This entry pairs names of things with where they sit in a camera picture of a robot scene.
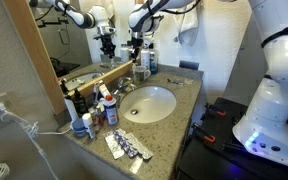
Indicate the white spray can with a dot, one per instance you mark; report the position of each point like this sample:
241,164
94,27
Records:
145,57

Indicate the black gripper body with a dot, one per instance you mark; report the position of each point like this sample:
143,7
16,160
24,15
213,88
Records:
136,39

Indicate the wood framed mirror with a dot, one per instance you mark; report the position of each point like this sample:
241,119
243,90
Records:
55,43

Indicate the blue mouthwash bottle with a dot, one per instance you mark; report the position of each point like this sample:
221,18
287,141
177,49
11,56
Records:
153,59

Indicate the black shaving razor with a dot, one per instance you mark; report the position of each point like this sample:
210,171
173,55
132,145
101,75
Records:
175,82

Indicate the black clamp orange tip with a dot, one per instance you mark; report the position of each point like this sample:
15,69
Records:
211,111

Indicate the clear soap pump bottle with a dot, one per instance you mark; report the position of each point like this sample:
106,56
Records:
135,80

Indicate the black wall outlet plate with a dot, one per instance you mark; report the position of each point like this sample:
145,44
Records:
189,65

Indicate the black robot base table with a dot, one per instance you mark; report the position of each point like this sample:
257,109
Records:
226,158

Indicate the white electric toothbrush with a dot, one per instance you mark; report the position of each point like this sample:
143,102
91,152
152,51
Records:
68,101

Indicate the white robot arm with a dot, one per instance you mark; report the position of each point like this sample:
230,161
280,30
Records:
263,129

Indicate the silver pill blister pack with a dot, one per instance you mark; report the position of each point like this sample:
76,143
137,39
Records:
113,145

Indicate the white hanging towel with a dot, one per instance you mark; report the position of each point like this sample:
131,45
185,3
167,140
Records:
187,24

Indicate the chrome sink faucet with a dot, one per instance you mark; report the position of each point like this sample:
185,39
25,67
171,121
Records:
124,83

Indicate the purple pill blister pack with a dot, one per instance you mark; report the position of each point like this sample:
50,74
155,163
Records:
130,150

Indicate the orange cap shaving cream can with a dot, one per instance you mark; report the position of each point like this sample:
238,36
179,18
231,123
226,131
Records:
111,110

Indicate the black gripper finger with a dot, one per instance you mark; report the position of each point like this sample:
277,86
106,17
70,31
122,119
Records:
133,55
139,53

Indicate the white toothpaste tube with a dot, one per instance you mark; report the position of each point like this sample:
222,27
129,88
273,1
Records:
100,90

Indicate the dark glass dropper bottle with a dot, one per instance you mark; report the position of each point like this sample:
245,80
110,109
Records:
80,102

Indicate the small foil blister strip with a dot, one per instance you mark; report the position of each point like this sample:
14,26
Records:
136,165

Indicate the white oval sink basin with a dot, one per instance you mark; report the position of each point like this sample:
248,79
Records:
148,104

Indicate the blue round jar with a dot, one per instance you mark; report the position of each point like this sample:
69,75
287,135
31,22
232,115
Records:
78,127

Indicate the clear plastic mouth guard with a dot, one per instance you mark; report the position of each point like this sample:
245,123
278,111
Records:
188,81

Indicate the long silver blister pack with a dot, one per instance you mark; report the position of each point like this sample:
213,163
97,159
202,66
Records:
135,143

